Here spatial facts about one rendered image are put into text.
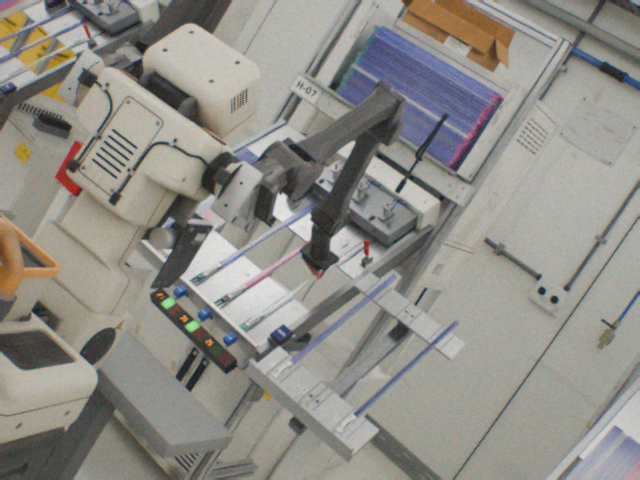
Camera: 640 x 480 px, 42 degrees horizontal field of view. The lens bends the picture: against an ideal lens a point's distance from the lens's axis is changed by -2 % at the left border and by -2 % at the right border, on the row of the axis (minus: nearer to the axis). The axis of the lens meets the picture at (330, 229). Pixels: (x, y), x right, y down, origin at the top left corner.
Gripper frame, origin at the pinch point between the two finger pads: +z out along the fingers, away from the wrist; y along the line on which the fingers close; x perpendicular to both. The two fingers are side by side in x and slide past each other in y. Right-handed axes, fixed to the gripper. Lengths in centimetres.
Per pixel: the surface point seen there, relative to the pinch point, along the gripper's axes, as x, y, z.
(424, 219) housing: -37.0, -8.2, -4.9
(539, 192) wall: -166, 15, 77
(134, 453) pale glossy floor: 53, 30, 77
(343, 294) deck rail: -0.5, -10.0, 0.3
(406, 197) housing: -37.4, 0.1, -8.0
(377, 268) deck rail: -14.7, -10.0, -0.5
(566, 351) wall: -130, -37, 116
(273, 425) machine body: 25, -10, 42
